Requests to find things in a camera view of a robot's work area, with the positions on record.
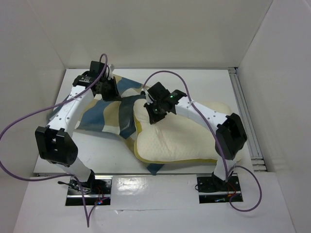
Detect cream yellow-edged pillow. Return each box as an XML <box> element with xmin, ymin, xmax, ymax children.
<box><xmin>133</xmin><ymin>99</ymin><xmax>243</xmax><ymax>165</ymax></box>

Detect blue beige striped pillowcase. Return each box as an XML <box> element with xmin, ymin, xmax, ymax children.
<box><xmin>48</xmin><ymin>74</ymin><xmax>168</xmax><ymax>176</ymax></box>

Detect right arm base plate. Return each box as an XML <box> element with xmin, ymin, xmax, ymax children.
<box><xmin>194</xmin><ymin>175</ymin><xmax>243</xmax><ymax>204</ymax></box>

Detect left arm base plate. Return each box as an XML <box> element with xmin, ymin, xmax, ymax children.
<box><xmin>57</xmin><ymin>176</ymin><xmax>112</xmax><ymax>206</ymax></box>

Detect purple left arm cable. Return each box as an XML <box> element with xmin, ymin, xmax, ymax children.
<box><xmin>0</xmin><ymin>53</ymin><xmax>109</xmax><ymax>228</ymax></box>

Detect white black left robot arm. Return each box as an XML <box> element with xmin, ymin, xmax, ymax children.
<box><xmin>35</xmin><ymin>61</ymin><xmax>121</xmax><ymax>194</ymax></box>

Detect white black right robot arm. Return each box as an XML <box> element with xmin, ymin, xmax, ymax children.
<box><xmin>141</xmin><ymin>82</ymin><xmax>247</xmax><ymax>190</ymax></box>

